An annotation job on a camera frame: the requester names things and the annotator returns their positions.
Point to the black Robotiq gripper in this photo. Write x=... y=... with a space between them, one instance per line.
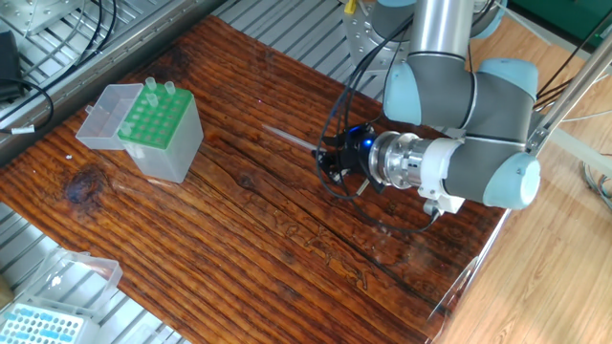
x=356 y=150

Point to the clear large pipette tip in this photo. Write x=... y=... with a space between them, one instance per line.
x=125 y=129
x=289 y=137
x=152 y=100
x=169 y=88
x=150 y=84

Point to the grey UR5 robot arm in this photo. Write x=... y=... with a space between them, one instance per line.
x=444 y=95

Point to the white box with blue tips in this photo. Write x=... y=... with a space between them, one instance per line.
x=38 y=327

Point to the glossy wood grain board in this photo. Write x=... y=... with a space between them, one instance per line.
x=239 y=239

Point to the yellow plastic clip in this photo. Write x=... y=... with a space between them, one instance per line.
x=350 y=6

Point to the translucent box with green rack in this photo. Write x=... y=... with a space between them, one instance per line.
x=167 y=153

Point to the translucent hinged box lid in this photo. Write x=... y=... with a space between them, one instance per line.
x=105 y=119

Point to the clear plastic box lid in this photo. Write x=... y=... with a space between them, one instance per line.
x=81 y=282

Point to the black power adapter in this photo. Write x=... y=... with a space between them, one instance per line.
x=8 y=62

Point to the aluminium robot mount plate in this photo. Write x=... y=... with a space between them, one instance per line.
x=356 y=33

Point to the spare aluminium mount plate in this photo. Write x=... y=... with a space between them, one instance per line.
x=33 y=12

